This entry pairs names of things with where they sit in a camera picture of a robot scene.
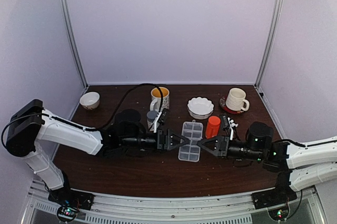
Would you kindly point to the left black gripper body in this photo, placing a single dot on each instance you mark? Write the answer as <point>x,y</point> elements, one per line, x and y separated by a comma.
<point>132,143</point>

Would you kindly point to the grey-capped orange pill bottle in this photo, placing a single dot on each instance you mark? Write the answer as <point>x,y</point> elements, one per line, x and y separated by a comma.
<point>151,116</point>

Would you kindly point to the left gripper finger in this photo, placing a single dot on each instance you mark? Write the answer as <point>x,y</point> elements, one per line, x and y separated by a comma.
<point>179,148</point>
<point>176,139</point>

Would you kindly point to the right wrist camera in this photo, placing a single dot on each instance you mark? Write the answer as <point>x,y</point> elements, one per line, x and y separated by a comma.
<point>229,127</point>

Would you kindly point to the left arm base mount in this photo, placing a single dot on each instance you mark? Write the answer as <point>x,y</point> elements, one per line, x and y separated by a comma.
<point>71,198</point>

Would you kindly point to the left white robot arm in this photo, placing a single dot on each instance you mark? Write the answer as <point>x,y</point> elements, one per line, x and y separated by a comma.
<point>33,123</point>

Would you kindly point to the white ceramic bowl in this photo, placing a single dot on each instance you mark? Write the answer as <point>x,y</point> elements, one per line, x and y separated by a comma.
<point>90,100</point>

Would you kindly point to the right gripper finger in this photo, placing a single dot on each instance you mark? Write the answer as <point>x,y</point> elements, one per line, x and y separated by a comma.
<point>215,139</point>
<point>213,150</point>

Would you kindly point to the cream ribbed mug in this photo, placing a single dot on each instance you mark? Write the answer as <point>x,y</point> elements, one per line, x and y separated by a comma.
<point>236,100</point>

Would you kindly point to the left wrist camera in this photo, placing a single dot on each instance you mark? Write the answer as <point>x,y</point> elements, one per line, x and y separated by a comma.
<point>160,119</point>

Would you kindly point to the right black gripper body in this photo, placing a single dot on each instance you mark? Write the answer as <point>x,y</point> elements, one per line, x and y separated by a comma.
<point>247,154</point>

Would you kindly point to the right aluminium frame post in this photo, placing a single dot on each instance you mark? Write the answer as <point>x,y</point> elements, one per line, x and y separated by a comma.
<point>269,42</point>

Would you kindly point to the red saucer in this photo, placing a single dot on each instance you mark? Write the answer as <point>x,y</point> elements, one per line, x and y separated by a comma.
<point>222,104</point>

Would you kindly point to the yellow-inside patterned mug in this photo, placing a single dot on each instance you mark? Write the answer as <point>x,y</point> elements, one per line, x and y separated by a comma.
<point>160,99</point>

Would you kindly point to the front aluminium rail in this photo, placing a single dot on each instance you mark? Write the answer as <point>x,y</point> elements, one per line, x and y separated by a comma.
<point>109,208</point>

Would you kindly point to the left aluminium frame post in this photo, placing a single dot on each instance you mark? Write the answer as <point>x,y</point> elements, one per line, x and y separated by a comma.
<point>72,42</point>

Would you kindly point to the clear plastic pill organizer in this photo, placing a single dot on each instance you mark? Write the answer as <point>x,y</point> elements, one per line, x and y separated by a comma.
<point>193,131</point>

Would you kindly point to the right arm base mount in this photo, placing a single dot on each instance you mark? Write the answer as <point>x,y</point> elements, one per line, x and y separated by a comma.
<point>273,197</point>

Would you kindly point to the aluminium frame post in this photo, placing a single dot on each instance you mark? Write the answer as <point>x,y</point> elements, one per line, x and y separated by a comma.
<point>269,42</point>
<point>72,42</point>

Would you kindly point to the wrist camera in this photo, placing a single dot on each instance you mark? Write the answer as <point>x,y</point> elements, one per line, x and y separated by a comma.
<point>160,119</point>
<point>229,127</point>

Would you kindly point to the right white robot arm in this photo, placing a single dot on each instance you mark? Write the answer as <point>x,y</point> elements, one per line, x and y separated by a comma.
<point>298,165</point>

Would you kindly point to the white scalloped dish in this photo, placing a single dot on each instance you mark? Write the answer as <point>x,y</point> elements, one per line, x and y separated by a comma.
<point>200,108</point>

